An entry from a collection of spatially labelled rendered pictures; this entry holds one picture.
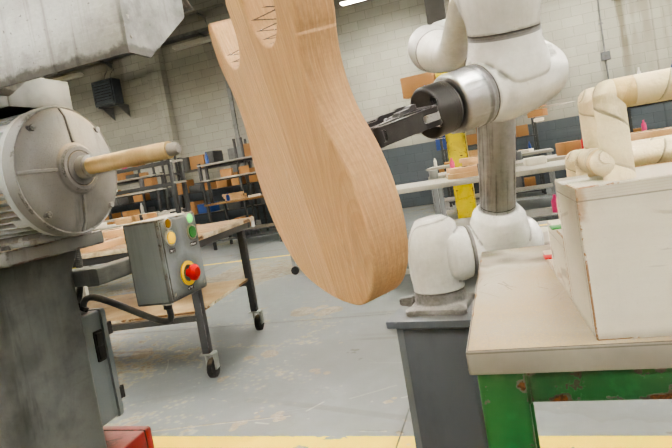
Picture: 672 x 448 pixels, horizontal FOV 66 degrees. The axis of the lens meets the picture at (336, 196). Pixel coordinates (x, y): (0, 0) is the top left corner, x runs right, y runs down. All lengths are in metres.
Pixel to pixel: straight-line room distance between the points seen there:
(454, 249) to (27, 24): 1.15
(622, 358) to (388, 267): 0.27
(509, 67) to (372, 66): 11.50
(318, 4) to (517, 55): 0.35
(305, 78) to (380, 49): 11.76
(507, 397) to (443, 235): 0.90
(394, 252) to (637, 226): 0.26
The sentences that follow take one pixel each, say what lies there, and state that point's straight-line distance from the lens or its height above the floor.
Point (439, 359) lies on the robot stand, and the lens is 1.57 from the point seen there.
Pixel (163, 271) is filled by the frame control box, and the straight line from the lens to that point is 1.28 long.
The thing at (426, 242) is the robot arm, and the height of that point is 0.91.
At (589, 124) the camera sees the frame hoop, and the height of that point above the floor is 1.17.
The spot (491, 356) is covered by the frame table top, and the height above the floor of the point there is 0.92.
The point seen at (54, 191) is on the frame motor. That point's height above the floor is 1.21.
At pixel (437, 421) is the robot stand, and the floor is 0.40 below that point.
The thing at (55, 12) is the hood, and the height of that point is 1.47.
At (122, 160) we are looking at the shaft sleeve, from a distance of 1.03.
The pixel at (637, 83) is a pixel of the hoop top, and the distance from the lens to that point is 0.65.
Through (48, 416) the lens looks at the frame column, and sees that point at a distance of 1.28.
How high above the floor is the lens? 1.17
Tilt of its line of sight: 3 degrees down
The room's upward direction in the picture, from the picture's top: 10 degrees counter-clockwise
